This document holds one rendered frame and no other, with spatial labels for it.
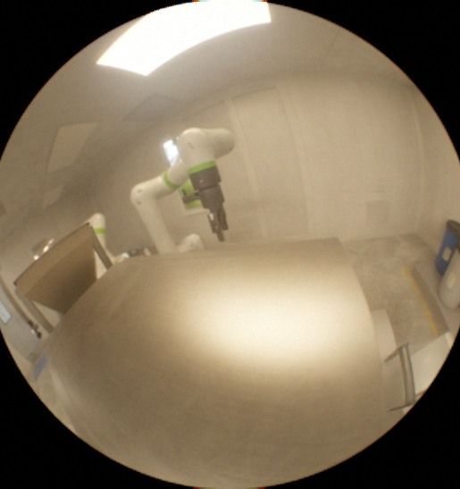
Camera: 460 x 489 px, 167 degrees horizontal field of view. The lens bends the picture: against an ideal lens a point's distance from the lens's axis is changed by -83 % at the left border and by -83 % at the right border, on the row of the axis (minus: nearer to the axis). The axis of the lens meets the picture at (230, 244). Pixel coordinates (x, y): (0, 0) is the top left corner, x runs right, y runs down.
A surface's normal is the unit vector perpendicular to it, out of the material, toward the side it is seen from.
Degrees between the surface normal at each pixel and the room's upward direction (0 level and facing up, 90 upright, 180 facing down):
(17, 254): 90
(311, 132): 90
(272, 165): 90
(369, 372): 0
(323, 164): 90
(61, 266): 118
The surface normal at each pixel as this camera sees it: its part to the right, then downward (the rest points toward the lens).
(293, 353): -0.28, -0.85
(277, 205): -0.28, 0.52
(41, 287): 0.94, 0.31
